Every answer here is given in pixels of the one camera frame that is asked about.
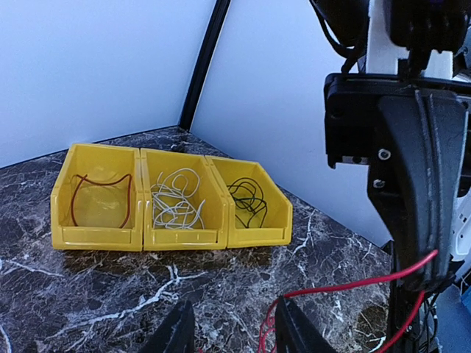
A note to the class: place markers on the yellow bin right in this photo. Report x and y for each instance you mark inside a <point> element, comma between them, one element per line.
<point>259,214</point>

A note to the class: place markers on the right black frame post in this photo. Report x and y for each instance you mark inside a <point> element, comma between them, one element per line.
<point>203,61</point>

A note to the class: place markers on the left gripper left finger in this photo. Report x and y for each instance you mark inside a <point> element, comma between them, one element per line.
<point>176,332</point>

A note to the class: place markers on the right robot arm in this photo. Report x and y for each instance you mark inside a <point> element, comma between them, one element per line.
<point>411,299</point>

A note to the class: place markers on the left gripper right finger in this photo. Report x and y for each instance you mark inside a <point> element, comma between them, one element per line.
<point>294,331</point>

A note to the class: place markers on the yellow bin middle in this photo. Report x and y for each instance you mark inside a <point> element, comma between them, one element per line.
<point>185,209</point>

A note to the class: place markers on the yellow bin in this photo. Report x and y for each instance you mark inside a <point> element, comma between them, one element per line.
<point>259,214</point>
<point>185,209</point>
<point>97,202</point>

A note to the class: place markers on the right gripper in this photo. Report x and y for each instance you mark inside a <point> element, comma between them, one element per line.
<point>414,137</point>

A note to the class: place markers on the yellow bin left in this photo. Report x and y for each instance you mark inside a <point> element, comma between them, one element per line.
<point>97,202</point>

